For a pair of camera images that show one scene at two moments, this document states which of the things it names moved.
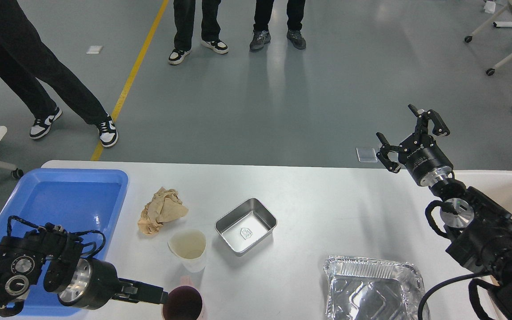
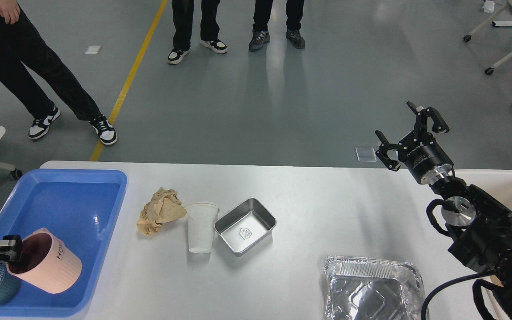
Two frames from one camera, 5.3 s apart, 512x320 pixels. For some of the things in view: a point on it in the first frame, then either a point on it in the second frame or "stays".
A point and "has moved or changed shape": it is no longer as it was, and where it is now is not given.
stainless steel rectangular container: (246, 226) stays
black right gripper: (426, 161) stays
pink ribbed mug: (184, 302) has moved or changed shape
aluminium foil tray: (365, 288) stays
